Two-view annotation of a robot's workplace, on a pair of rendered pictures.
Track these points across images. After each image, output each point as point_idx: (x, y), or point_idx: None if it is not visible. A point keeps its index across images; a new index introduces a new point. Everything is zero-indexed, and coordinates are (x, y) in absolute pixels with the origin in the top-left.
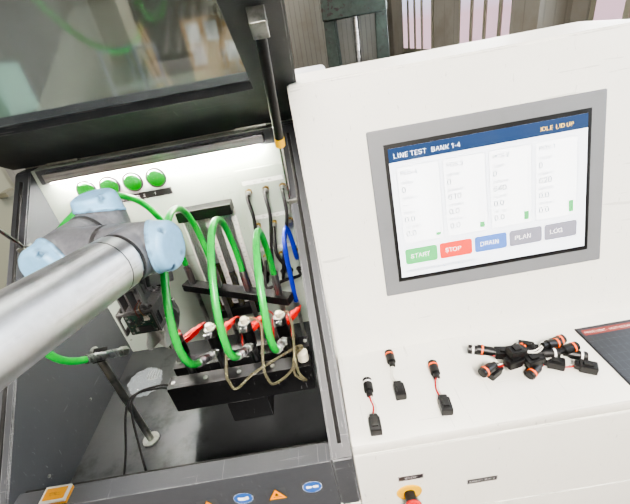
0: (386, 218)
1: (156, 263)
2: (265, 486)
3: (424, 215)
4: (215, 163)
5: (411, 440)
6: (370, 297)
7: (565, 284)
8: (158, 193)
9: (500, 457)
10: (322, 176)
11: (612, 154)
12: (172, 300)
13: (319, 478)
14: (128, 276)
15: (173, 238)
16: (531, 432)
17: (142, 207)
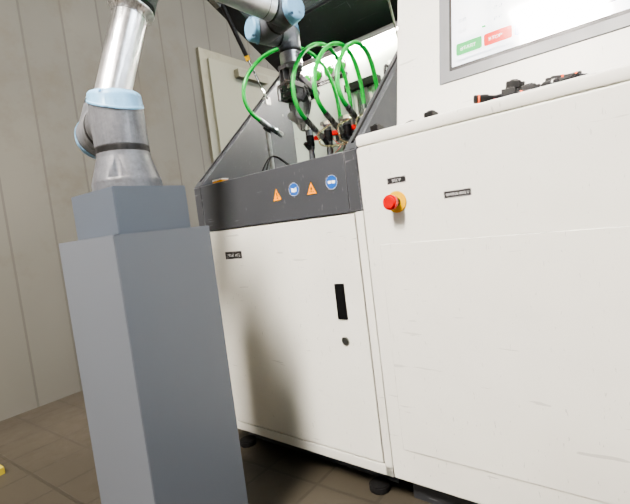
0: (445, 23)
1: (284, 7)
2: (305, 177)
3: (473, 14)
4: (374, 49)
5: (392, 129)
6: (427, 88)
7: (613, 52)
8: (340, 76)
9: (468, 159)
10: (408, 6)
11: None
12: (308, 92)
13: (335, 172)
14: (268, 0)
15: (296, 2)
16: (490, 122)
17: (330, 88)
